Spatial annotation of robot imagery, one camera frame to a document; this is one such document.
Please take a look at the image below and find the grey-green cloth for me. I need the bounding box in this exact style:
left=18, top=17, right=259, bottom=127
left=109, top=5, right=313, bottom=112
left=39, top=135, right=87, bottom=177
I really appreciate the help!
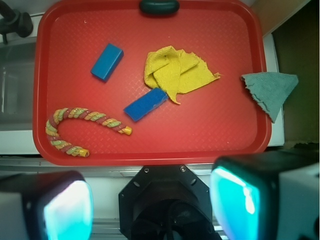
left=240, top=72, right=299, bottom=123

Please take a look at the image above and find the yellow woven cloth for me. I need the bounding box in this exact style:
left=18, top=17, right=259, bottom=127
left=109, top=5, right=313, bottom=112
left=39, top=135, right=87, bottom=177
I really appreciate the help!
left=144, top=45, right=221, bottom=105

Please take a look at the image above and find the dark green oval object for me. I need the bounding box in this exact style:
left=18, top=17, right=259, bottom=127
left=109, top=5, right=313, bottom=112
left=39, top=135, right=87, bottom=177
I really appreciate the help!
left=139, top=0, right=180, bottom=16

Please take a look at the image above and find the blue sponge block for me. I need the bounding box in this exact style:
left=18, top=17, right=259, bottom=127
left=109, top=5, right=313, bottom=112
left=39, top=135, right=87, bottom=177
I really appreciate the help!
left=123, top=88, right=169, bottom=122

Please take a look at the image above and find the black octagonal mount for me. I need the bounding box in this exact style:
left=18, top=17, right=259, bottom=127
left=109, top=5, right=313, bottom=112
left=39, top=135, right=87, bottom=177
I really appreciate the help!
left=118, top=165, right=221, bottom=240

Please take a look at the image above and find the striped twisted rope toy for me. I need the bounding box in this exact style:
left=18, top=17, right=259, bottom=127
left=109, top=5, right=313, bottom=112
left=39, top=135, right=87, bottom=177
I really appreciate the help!
left=45, top=107, right=133, bottom=158

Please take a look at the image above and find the black clamp knob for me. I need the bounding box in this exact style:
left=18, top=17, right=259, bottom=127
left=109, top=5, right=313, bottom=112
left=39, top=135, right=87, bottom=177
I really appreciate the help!
left=0, top=0, right=34, bottom=45

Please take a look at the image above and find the blue rectangular block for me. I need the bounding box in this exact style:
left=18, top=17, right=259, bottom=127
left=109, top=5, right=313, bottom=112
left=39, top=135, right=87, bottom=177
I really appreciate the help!
left=90, top=43, right=124, bottom=82

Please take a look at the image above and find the red plastic tray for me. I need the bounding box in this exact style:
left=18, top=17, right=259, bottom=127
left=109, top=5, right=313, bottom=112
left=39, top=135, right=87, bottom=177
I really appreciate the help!
left=32, top=0, right=272, bottom=166

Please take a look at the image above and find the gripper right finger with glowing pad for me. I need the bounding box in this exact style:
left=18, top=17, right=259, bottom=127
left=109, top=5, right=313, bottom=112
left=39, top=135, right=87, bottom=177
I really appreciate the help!
left=210, top=149, right=320, bottom=240

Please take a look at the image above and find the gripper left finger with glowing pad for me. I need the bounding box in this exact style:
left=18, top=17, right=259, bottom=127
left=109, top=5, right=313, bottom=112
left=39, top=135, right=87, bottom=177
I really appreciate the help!
left=0, top=170, right=94, bottom=240

